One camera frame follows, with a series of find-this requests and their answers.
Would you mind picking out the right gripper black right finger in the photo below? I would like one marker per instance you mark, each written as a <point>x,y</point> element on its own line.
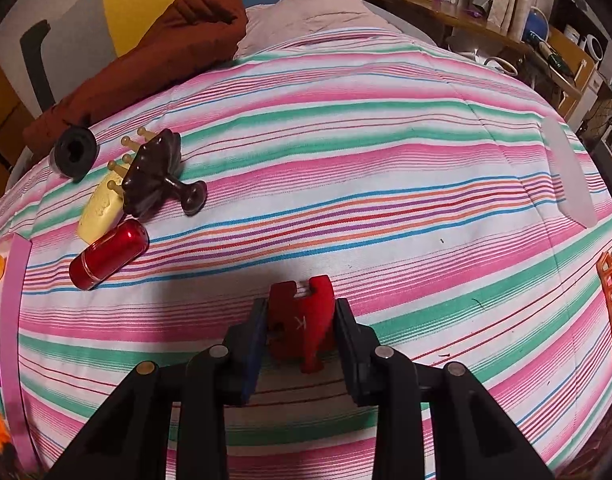
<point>355,345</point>

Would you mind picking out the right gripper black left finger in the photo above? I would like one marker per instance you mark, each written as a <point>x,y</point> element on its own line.
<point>246,343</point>

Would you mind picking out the red puzzle piece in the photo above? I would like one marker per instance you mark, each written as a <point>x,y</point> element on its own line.
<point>300,328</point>

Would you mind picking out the red metallic cylinder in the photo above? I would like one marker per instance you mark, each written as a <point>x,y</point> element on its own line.
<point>108,254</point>

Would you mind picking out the striped pink bedsheet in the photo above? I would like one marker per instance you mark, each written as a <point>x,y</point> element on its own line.
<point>416,180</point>

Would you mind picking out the yellow soap bar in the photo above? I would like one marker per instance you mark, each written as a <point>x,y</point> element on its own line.
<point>103,211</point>

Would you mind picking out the dark brown massage comb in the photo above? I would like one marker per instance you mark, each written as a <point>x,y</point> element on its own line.
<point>152,174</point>

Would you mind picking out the pink rimmed white tray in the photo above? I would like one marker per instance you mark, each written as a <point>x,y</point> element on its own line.
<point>14,256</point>

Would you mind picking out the black lens cup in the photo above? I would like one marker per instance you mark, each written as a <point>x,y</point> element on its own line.
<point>74,153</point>

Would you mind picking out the dark red quilted blanket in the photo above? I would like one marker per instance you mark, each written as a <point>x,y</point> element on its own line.
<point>191,36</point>

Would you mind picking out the pale pink pillow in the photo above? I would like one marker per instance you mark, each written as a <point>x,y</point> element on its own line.
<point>270,24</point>

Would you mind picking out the wooden side desk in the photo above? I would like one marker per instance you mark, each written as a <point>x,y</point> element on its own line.
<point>442,21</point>

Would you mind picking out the grey yellow blue headboard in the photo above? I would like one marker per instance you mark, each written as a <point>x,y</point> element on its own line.
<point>150,5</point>

